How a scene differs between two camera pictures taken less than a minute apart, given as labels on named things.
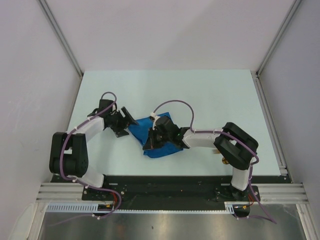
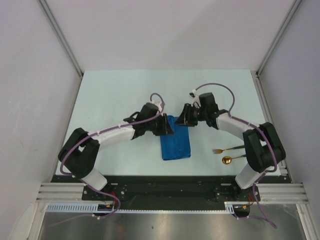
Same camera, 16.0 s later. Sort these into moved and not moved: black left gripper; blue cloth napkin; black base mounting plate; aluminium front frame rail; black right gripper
Moved: black right gripper; black left gripper; blue cloth napkin
Not moved: aluminium front frame rail; black base mounting plate
